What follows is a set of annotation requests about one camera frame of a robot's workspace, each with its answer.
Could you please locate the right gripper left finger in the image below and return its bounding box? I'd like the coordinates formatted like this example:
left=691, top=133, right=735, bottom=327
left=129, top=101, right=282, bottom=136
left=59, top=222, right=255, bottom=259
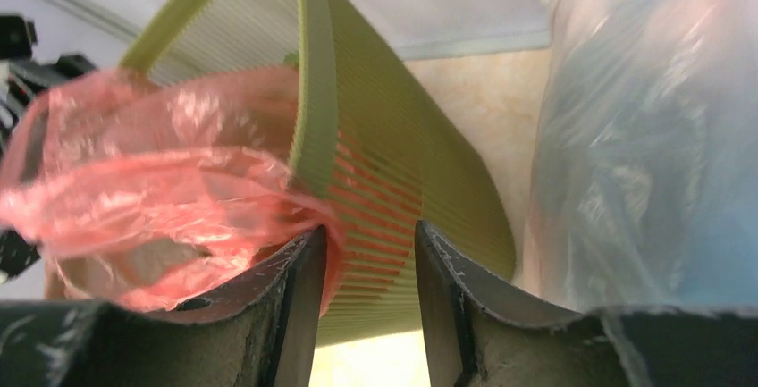
left=1, top=227, right=327, bottom=387

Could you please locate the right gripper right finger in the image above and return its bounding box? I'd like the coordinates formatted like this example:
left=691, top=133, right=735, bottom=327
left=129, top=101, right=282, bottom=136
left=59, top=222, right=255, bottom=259
left=415, top=221, right=757, bottom=386

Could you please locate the red plastic trash bag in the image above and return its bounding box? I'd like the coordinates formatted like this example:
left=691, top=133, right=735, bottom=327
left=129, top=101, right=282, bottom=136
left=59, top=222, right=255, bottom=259
left=22, top=65, right=344, bottom=312

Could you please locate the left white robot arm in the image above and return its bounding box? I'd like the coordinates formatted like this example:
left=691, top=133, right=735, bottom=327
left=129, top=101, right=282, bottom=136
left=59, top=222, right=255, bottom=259
left=1, top=14, right=97, bottom=283

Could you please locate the green mesh trash bin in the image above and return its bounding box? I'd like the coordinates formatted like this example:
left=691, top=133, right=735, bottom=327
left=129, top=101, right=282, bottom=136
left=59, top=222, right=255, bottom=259
left=122, top=0, right=516, bottom=346

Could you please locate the large translucent plastic bag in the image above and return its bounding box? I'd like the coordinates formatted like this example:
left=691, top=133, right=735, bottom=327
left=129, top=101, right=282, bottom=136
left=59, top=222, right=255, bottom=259
left=515, top=0, right=757, bottom=311

